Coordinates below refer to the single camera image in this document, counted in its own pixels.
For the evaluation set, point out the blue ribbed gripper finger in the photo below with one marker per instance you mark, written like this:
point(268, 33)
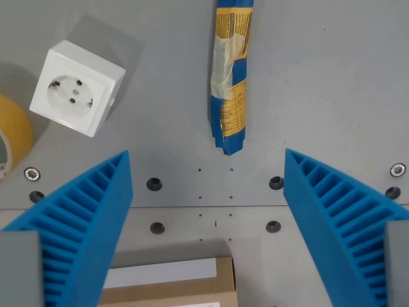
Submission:
point(86, 224)
point(326, 224)

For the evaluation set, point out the yellow tape roll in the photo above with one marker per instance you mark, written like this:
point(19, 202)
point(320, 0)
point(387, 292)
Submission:
point(16, 128)

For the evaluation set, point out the brown cardboard box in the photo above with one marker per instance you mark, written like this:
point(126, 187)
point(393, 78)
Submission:
point(179, 288)

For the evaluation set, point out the white electrical socket box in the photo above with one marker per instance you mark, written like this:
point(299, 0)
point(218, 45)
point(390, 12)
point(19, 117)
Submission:
point(72, 86)

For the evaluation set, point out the blue and yellow bag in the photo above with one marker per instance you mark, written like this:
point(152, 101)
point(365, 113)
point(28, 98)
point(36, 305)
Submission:
point(230, 96)

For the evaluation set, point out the silver hex screw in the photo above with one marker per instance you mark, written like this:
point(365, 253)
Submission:
point(398, 170)
point(32, 174)

